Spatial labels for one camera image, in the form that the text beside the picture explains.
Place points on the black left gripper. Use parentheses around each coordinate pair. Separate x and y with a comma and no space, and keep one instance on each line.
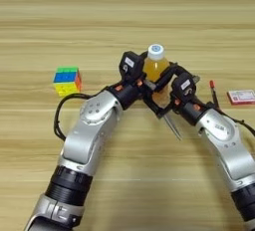
(131,94)

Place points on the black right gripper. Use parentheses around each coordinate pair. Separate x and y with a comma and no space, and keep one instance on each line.
(194,110)

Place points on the orange juice bottle white cap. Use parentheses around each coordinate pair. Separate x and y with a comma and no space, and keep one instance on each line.
(155,67)

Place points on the red and white card box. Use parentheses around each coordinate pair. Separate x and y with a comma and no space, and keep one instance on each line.
(242,97)

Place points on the colourful puzzle cube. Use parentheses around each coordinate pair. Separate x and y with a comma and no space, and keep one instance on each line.
(66,81)

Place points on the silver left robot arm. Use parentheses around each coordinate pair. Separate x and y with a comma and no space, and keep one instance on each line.
(89,132)

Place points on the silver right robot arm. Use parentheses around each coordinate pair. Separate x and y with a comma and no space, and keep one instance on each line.
(229,148)

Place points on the right gripper's labelled black box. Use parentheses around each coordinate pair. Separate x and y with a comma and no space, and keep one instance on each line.
(184,85)

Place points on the gripper's labelled black box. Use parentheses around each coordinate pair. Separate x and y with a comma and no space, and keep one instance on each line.
(184,85)
(131,64)

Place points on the left gripper's labelled black box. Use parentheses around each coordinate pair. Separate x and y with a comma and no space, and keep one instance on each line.
(131,64)

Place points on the red and black pen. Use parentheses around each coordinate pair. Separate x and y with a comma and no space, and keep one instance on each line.
(211,84)

